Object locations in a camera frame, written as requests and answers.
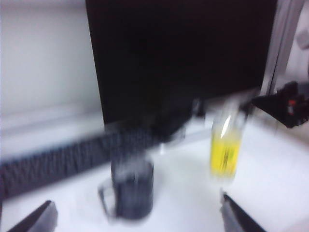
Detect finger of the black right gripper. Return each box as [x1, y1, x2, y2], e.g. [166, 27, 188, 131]
[251, 93, 289, 128]

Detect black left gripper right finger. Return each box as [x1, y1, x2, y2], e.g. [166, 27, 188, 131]
[220, 192, 266, 232]

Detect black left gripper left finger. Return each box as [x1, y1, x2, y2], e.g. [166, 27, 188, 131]
[4, 200, 58, 232]

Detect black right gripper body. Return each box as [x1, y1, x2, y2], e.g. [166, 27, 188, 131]
[277, 81, 309, 129]

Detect clear bottle with yellow label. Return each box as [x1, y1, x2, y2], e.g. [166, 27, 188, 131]
[209, 101, 247, 187]

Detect black keyboard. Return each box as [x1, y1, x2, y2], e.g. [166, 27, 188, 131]
[0, 128, 155, 201]

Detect black AOC monitor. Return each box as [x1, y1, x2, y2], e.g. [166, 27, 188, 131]
[84, 0, 277, 128]

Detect aluminium frame post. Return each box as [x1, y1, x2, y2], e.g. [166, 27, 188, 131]
[259, 0, 301, 97]

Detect black textured cup with handle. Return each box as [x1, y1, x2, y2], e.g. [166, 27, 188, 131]
[98, 154, 155, 219]

